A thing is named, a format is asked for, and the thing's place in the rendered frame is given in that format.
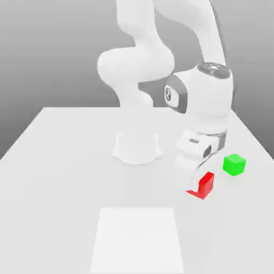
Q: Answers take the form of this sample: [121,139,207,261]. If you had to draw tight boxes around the small green cube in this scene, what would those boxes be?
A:
[222,153,247,177]

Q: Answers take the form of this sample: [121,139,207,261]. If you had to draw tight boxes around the small red cube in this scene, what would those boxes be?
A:
[185,171,215,200]

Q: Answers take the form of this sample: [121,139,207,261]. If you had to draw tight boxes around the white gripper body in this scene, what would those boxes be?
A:
[174,152,216,179]

